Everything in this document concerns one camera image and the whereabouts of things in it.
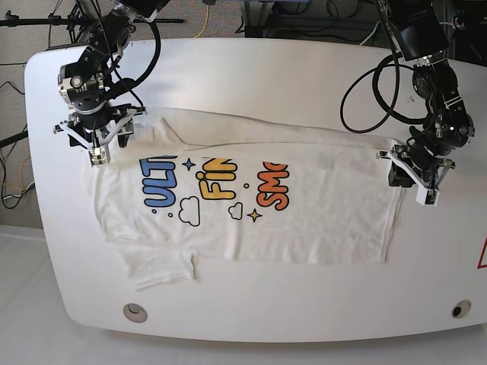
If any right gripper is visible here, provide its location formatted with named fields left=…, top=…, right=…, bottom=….
left=53, top=102, right=147, bottom=150

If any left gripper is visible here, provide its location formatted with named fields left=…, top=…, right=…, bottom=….
left=377, top=136, right=455, bottom=189

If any white printed T-shirt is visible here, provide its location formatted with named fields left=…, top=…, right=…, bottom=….
left=84, top=108, right=403, bottom=290

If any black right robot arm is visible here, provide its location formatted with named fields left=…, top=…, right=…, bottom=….
left=58, top=1, right=168, bottom=149

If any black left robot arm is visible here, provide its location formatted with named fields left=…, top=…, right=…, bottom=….
left=363, top=1, right=475, bottom=196

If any red triangle sticker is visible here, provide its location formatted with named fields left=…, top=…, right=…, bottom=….
left=477, top=239, right=487, bottom=269

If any black tripod stand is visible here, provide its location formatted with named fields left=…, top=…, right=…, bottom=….
left=1, top=1, right=95, bottom=50

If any right table grommet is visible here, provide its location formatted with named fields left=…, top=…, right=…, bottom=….
left=451, top=300, right=472, bottom=319

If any table grommet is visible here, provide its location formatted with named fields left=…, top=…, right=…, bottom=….
left=123, top=303, right=148, bottom=323
left=451, top=300, right=472, bottom=319

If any left table grommet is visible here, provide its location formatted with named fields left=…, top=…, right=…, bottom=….
left=123, top=303, right=148, bottom=323

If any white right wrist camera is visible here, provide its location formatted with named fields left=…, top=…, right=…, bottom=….
left=88, top=145, right=110, bottom=167

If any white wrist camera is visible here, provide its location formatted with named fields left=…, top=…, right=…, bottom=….
left=88, top=145, right=110, bottom=167
left=415, top=186, right=441, bottom=207

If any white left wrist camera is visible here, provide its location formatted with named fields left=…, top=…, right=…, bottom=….
left=415, top=186, right=441, bottom=207

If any yellow cable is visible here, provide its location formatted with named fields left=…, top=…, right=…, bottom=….
left=194, top=0, right=212, bottom=39

